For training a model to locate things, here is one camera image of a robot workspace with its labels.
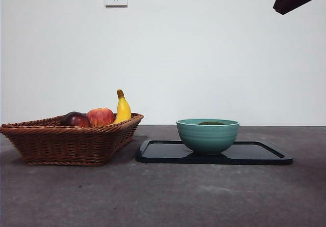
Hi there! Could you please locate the red yellow apple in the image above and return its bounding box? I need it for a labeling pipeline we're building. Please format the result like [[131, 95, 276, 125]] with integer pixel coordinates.
[[86, 107, 116, 127]]

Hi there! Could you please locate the teal ceramic bowl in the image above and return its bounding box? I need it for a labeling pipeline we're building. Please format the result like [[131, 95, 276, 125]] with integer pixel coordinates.
[[176, 119, 240, 156]]

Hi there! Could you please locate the black rectangular tray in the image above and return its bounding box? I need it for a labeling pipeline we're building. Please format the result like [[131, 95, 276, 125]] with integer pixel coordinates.
[[135, 139, 293, 166]]

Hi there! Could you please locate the brown wicker basket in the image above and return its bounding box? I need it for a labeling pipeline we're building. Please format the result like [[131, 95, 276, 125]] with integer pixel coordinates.
[[0, 112, 145, 166]]

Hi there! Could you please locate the yellow banana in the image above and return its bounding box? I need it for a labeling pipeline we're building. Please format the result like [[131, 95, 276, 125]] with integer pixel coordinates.
[[112, 89, 132, 125]]

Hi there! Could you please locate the dark red plum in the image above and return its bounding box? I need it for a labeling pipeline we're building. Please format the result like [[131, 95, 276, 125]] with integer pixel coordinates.
[[60, 111, 92, 127]]

